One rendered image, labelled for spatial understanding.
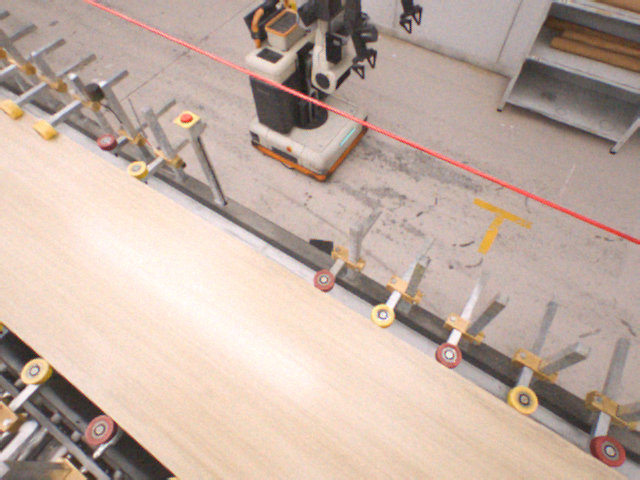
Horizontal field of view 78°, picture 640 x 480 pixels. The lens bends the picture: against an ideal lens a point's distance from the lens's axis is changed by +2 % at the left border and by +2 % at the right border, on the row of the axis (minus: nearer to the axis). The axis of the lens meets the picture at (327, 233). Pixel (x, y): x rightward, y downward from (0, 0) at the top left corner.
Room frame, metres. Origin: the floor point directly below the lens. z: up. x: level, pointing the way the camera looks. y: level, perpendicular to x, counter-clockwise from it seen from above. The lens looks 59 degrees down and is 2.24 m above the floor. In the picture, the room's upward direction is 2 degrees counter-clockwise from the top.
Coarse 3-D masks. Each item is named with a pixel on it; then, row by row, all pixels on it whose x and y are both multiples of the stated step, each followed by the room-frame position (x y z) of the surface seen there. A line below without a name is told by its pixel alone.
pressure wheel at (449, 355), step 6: (438, 348) 0.34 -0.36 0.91; (444, 348) 0.34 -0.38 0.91; (450, 348) 0.34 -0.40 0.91; (456, 348) 0.34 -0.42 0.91; (438, 354) 0.32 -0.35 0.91; (444, 354) 0.32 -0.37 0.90; (450, 354) 0.32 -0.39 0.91; (456, 354) 0.32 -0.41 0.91; (438, 360) 0.30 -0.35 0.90; (444, 360) 0.30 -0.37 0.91; (450, 360) 0.30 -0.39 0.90; (456, 360) 0.30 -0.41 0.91; (450, 366) 0.28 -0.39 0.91; (456, 366) 0.28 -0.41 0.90
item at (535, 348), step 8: (552, 304) 0.50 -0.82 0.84; (544, 312) 0.48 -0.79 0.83; (552, 312) 0.47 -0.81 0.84; (544, 320) 0.44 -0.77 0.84; (544, 328) 0.42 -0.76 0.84; (536, 336) 0.39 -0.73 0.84; (544, 336) 0.39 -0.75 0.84; (536, 344) 0.36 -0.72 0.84; (536, 352) 0.33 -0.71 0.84; (528, 368) 0.28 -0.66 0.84; (520, 376) 0.26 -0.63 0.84; (528, 376) 0.25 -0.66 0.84; (520, 384) 0.23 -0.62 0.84; (528, 384) 0.23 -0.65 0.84
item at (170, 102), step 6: (168, 102) 1.66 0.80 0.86; (174, 102) 1.68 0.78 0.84; (156, 108) 1.62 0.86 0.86; (162, 108) 1.61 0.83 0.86; (168, 108) 1.64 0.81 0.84; (156, 114) 1.58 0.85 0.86; (162, 114) 1.60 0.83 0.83; (144, 120) 1.53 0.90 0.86; (138, 126) 1.49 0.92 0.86; (144, 126) 1.50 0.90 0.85; (120, 138) 1.41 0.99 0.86; (126, 138) 1.41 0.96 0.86; (120, 144) 1.38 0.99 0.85; (114, 150) 1.35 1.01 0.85
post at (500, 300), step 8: (496, 296) 0.43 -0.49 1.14; (504, 296) 0.42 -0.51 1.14; (488, 304) 0.43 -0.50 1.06; (496, 304) 0.41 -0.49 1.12; (504, 304) 0.40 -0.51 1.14; (480, 312) 0.44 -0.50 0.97; (488, 312) 0.41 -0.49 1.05; (496, 312) 0.40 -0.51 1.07; (472, 320) 0.44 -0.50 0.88; (480, 320) 0.41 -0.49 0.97; (488, 320) 0.40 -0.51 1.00; (472, 328) 0.41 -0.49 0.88; (480, 328) 0.40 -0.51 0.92
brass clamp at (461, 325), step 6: (450, 312) 0.49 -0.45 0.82; (456, 318) 0.47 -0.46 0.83; (462, 318) 0.47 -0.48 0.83; (444, 324) 0.45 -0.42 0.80; (450, 324) 0.44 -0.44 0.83; (456, 324) 0.44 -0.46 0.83; (462, 324) 0.44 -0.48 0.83; (468, 324) 0.44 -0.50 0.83; (450, 330) 0.43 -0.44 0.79; (462, 330) 0.42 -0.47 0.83; (462, 336) 0.41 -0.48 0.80; (468, 336) 0.40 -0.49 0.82; (474, 336) 0.40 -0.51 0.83; (480, 336) 0.40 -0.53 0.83; (474, 342) 0.38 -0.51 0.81; (480, 342) 0.38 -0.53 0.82
